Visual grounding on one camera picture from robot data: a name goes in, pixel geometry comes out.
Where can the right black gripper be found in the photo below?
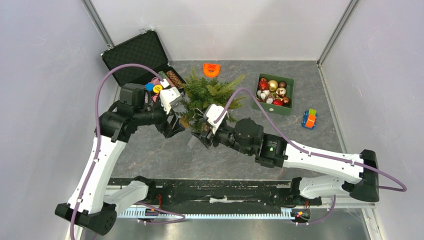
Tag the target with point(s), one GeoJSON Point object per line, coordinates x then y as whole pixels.
{"type": "Point", "coordinates": [205, 138]}

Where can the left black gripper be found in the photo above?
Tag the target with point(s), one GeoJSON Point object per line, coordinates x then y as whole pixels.
{"type": "Point", "coordinates": [170, 129]}

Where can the twine ball ornament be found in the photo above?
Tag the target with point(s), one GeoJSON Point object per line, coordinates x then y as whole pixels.
{"type": "Point", "coordinates": [185, 122]}

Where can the clear battery box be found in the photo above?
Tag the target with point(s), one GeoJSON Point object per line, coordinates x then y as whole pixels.
{"type": "Point", "coordinates": [192, 142]}

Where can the small green christmas tree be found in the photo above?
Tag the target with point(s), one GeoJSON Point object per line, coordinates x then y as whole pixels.
{"type": "Point", "coordinates": [200, 92]}

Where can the green ornament box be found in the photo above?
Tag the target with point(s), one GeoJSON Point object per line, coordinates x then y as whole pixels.
{"type": "Point", "coordinates": [279, 101]}

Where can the blue orange toy car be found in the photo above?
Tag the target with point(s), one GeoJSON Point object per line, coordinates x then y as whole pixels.
{"type": "Point", "coordinates": [309, 119]}

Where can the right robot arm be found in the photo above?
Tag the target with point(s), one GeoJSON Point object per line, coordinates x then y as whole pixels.
{"type": "Point", "coordinates": [342, 173]}

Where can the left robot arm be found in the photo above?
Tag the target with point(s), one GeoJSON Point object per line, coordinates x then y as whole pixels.
{"type": "Point", "coordinates": [89, 207]}

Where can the yellow big blind button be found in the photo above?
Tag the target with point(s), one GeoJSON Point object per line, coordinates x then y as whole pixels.
{"type": "Point", "coordinates": [157, 88]}

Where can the blue dealer button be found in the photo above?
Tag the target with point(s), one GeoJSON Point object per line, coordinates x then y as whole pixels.
{"type": "Point", "coordinates": [149, 86]}

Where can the orange plastic piece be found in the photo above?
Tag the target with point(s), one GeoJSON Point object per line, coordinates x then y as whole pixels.
{"type": "Point", "coordinates": [211, 70]}

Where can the red glitter bauble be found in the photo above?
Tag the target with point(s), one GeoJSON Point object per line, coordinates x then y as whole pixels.
{"type": "Point", "coordinates": [263, 85]}

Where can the black poker chip case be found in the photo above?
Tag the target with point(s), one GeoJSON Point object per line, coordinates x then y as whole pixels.
{"type": "Point", "coordinates": [144, 49]}

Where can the gold bauble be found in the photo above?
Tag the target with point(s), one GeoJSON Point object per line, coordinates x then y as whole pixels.
{"type": "Point", "coordinates": [272, 85]}

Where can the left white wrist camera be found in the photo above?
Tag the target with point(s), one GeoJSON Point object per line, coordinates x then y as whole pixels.
{"type": "Point", "coordinates": [169, 98]}

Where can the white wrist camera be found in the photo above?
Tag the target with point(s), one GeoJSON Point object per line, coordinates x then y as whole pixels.
{"type": "Point", "coordinates": [169, 98]}
{"type": "Point", "coordinates": [214, 116]}

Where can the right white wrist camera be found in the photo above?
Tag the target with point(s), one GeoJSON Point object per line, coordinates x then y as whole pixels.
{"type": "Point", "coordinates": [214, 116]}

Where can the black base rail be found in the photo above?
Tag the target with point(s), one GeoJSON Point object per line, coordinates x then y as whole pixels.
{"type": "Point", "coordinates": [222, 196]}

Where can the aluminium corner frame post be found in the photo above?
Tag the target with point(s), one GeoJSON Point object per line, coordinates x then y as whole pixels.
{"type": "Point", "coordinates": [98, 23]}

